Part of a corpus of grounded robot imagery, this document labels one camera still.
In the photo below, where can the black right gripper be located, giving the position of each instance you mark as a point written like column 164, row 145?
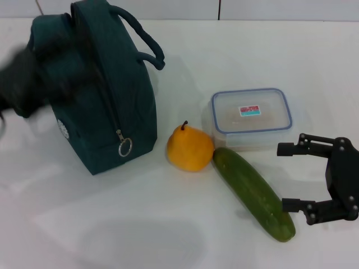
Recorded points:
column 343, row 173

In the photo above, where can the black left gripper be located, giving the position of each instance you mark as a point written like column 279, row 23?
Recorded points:
column 22, row 81

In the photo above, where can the dark teal insulated lunch bag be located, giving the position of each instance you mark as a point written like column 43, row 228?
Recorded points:
column 126, row 98

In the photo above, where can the yellow pear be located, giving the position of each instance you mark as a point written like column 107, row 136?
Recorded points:
column 190, row 151

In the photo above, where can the green cucumber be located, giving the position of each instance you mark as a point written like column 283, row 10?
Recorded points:
column 252, row 190

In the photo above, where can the clear blue-rimmed food container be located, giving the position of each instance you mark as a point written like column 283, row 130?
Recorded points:
column 249, row 129

